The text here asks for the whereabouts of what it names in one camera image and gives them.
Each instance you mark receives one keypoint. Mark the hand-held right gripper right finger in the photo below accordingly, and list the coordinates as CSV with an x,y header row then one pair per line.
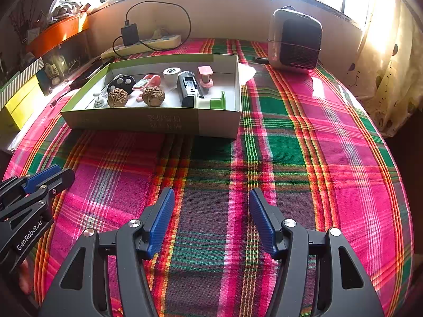
x,y
262,221

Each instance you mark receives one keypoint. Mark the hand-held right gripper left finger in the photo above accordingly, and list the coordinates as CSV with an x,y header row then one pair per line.
x,y
162,221

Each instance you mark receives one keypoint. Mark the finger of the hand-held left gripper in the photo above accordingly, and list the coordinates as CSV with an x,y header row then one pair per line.
x,y
62,180
41,176

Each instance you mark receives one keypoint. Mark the small white clear hook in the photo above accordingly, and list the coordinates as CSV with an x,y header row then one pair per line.
x,y
98,100

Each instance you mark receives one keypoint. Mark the shallow green white cardboard box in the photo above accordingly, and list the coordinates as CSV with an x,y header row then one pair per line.
x,y
132,123

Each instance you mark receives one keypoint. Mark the brown walnut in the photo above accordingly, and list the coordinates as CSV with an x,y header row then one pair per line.
x,y
153,96
118,97

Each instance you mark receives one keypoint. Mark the black round key fob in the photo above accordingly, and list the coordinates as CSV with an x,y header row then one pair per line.
x,y
124,81

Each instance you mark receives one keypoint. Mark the white green plastic spool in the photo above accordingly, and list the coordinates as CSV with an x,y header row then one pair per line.
x,y
216,102

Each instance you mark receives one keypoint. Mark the pink plastic clip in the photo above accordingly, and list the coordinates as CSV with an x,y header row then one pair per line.
x,y
153,81

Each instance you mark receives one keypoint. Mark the black rectangular handheld device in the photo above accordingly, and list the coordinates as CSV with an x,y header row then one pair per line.
x,y
188,89

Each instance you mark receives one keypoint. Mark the white round jar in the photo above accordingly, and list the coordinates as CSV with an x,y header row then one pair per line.
x,y
172,76

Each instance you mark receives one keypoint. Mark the pink white plastic case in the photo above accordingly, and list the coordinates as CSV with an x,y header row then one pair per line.
x,y
205,70

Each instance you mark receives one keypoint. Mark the yellow box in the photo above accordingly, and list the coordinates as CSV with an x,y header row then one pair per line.
x,y
23,102

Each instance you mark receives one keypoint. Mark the pink green plaid blanket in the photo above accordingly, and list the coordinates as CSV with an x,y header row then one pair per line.
x,y
297,138

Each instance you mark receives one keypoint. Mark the striped box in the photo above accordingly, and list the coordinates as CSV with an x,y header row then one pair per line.
x,y
23,72

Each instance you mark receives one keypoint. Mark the black smartphone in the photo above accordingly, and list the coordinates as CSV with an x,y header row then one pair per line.
x,y
87,72

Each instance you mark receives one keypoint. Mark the glass case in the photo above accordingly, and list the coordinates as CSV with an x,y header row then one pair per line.
x,y
66,59

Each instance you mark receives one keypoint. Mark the orange plastic tray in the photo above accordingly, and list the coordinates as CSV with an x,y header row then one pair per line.
x,y
56,31

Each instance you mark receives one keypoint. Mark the white paper sheet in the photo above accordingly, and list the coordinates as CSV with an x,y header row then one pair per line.
x,y
247,72

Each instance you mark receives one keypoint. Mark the black charger adapter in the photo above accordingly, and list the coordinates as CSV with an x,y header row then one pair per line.
x,y
129,34

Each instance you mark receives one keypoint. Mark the small black cylinder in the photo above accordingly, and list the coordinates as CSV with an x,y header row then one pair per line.
x,y
261,60

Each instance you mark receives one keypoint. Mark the cream power strip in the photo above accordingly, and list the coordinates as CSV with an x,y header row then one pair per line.
x,y
162,42

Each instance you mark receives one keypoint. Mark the white plug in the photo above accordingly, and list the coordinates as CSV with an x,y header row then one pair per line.
x,y
157,34

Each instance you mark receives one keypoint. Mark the pile of plastic bags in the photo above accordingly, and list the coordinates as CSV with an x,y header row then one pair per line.
x,y
66,1

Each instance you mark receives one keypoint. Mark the grey portable space heater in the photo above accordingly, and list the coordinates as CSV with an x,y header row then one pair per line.
x,y
297,46

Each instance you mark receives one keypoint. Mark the cream dotted curtain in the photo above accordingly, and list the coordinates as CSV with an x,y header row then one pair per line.
x,y
390,72

